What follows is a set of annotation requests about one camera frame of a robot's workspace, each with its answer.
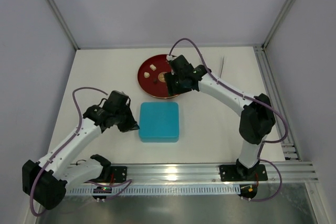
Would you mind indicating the aluminium frame post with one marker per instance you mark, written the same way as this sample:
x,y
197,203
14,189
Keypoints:
x,y
60,19
286,7

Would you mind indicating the right aluminium frame post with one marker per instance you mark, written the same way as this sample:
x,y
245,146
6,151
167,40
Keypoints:
x,y
286,7

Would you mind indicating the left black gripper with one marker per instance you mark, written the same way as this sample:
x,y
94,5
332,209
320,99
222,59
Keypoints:
x,y
126,122

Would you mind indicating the aluminium rail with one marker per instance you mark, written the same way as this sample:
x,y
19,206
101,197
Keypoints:
x,y
290,171

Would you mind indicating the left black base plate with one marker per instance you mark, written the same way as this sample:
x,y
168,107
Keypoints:
x,y
119,174

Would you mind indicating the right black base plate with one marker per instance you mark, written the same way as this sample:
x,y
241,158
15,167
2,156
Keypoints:
x,y
228,172

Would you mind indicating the teal box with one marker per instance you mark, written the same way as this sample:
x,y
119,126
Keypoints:
x,y
159,136

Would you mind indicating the left aluminium frame post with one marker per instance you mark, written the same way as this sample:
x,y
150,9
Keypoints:
x,y
60,19

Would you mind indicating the metal tongs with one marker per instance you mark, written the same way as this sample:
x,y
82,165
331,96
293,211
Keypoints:
x,y
222,66

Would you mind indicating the teal box lid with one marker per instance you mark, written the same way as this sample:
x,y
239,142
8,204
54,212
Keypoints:
x,y
159,116

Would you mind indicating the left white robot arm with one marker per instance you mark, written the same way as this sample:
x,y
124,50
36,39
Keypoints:
x,y
47,180

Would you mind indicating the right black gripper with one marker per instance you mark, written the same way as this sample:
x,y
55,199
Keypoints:
x,y
173,83

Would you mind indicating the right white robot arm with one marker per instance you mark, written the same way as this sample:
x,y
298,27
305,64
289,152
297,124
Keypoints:
x,y
256,119

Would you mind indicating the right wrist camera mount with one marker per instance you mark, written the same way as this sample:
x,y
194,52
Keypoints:
x,y
170,57

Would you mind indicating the white chocolate cube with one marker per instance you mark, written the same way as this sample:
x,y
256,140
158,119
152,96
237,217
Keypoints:
x,y
153,67

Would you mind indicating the perforated cable duct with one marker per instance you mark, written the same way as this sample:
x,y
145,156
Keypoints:
x,y
157,190

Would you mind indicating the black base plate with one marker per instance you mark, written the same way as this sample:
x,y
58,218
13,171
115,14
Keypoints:
x,y
119,174
228,172

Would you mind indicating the red round tray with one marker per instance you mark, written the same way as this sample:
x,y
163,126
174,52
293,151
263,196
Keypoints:
x,y
159,89

